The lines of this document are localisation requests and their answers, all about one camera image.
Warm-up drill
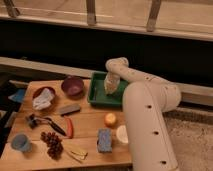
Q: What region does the bunch of dark grapes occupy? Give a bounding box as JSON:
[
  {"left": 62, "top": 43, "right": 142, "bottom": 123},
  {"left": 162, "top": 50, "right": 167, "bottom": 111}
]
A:
[{"left": 40, "top": 132, "right": 63, "bottom": 160}]

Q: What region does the green plastic tray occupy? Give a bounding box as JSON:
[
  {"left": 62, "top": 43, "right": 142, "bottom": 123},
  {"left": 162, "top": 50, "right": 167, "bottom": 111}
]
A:
[{"left": 87, "top": 72, "right": 128, "bottom": 107}]

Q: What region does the orange fruit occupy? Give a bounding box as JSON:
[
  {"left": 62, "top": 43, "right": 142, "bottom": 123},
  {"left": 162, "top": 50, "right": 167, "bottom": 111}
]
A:
[{"left": 104, "top": 113, "right": 117, "bottom": 127}]

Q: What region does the dark red bowl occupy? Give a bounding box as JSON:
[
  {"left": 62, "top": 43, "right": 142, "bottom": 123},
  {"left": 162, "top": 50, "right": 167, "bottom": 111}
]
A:
[{"left": 32, "top": 87, "right": 55, "bottom": 111}]

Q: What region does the white crumpled cloth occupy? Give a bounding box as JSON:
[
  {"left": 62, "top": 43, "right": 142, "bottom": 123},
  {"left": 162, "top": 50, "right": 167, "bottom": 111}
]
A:
[{"left": 33, "top": 88, "right": 55, "bottom": 110}]

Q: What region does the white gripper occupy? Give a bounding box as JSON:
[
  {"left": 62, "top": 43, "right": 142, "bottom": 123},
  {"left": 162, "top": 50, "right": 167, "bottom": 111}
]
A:
[{"left": 104, "top": 72, "right": 120, "bottom": 94}]

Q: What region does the blue plastic cup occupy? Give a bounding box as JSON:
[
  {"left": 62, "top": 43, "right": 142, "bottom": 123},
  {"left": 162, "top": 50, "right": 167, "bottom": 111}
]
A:
[{"left": 11, "top": 134, "right": 32, "bottom": 152}]

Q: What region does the blue cloth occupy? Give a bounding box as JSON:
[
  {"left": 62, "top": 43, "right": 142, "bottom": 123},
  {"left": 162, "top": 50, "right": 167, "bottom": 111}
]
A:
[{"left": 9, "top": 89, "right": 26, "bottom": 103}]

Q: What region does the yellow banana peel toy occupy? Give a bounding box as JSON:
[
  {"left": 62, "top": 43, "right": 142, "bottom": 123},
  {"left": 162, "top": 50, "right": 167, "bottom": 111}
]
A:
[{"left": 64, "top": 145, "right": 88, "bottom": 162}]

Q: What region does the orange carrot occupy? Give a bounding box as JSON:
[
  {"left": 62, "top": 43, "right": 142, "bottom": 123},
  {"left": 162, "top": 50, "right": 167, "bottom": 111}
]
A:
[{"left": 65, "top": 117, "right": 73, "bottom": 138}]

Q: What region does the white round cup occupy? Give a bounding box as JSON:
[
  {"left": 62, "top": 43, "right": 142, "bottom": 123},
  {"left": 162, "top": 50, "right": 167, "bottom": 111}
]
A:
[{"left": 116, "top": 125, "right": 129, "bottom": 144}]

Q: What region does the wooden table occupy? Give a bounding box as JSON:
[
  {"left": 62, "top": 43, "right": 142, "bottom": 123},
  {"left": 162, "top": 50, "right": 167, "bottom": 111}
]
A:
[{"left": 0, "top": 79, "right": 131, "bottom": 171}]

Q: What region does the blue sponge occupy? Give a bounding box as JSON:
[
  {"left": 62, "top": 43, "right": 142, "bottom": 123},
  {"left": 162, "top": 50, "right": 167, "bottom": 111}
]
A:
[{"left": 97, "top": 129, "right": 112, "bottom": 153}]

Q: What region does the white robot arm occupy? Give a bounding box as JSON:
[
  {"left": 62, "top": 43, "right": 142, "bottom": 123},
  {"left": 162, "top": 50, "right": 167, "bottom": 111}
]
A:
[{"left": 105, "top": 57, "right": 181, "bottom": 171}]

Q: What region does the purple bowl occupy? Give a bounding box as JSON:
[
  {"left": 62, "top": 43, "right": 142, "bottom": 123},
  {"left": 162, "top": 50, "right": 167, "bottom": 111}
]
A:
[{"left": 61, "top": 76, "right": 84, "bottom": 97}]

